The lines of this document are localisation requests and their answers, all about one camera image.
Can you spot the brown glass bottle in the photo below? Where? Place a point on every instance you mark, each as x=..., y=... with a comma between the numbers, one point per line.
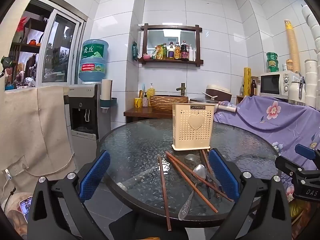
x=254, y=87

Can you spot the purple floral cloth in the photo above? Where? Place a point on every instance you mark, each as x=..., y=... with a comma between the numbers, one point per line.
x=260, y=120

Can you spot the purple label bottle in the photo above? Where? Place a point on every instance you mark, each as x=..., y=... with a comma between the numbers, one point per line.
x=171, y=52

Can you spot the yellow cup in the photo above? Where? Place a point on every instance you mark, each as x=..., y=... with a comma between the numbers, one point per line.
x=138, y=102

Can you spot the white thermos jug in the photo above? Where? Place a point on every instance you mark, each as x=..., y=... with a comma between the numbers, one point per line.
x=296, y=91

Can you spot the yellow plastic bag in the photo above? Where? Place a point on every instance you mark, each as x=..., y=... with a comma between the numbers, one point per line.
x=303, y=215

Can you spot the white paper cup tube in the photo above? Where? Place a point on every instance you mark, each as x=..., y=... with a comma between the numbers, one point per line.
x=106, y=90

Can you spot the wooden counter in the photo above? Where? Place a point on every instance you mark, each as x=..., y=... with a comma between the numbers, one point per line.
x=142, y=115

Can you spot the white bottle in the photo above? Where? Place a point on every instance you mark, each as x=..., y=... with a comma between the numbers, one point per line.
x=192, y=53

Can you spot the dark soy sauce bottle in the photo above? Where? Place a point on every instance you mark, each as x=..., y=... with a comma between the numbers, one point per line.
x=184, y=52

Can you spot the beige cloth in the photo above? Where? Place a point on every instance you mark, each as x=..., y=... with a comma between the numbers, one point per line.
x=27, y=130

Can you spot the yellow soap dispenser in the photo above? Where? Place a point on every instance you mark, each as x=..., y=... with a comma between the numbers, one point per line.
x=150, y=93

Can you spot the beige perforated utensil holder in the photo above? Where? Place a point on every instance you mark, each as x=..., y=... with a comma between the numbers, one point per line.
x=182, y=130

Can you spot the yellow green bottle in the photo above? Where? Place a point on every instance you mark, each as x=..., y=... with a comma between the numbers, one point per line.
x=165, y=52

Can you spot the brown wooden chopstick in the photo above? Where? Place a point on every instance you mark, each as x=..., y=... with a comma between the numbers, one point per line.
x=205, y=158
x=163, y=192
x=175, y=156
x=180, y=169

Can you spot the camera on black stand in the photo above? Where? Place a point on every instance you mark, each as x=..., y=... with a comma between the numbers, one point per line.
x=6, y=62

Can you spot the bamboo style faucet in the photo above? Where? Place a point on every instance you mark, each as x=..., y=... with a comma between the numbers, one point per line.
x=182, y=88

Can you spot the yellow sleeve of cups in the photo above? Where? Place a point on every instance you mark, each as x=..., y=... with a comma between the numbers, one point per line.
x=292, y=47

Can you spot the green hanging packet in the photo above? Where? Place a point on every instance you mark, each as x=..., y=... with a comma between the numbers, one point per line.
x=135, y=50

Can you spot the lint roller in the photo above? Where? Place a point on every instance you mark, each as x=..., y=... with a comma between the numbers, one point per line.
x=226, y=108

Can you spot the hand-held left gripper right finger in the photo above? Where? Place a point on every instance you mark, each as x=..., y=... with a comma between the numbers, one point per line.
x=223, y=175

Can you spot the yellow green seasoning packet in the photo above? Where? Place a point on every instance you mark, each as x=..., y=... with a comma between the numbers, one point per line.
x=156, y=53

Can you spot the wooden framed mirror shelf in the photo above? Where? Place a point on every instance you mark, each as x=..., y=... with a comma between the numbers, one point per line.
x=170, y=63

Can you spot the pink bowl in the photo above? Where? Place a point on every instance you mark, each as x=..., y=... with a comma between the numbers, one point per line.
x=146, y=57

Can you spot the white power strip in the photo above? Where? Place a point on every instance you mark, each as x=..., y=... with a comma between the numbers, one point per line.
x=15, y=167

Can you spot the white microwave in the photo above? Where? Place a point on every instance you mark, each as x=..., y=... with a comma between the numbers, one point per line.
x=271, y=83

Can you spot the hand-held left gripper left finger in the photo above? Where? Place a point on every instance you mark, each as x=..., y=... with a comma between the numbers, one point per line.
x=96, y=173

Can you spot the grey water dispenser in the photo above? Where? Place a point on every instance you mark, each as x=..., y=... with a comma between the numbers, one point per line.
x=83, y=115

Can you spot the green instant noodle cups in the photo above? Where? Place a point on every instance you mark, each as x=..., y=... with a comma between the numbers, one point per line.
x=272, y=62

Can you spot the yellow roll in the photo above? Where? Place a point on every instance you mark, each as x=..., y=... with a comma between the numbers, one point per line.
x=247, y=81

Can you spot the brown sauce bottle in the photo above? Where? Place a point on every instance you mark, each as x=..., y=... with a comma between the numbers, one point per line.
x=177, y=52

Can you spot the yellow jar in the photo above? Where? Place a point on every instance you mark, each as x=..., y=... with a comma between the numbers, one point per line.
x=289, y=65

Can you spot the wicker wash basin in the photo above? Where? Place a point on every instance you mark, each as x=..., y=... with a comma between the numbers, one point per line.
x=165, y=102

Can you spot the sliding window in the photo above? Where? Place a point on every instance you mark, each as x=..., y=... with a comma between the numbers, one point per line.
x=57, y=50

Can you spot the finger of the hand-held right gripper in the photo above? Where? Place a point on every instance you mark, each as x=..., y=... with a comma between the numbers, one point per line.
x=305, y=152
x=290, y=168

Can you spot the blue water jug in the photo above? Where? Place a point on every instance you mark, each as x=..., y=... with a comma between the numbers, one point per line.
x=93, y=62

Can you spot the smartphone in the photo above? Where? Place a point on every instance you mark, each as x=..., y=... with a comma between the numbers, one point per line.
x=26, y=208

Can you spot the steel pot with lid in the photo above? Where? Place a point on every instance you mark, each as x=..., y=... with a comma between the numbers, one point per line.
x=202, y=100

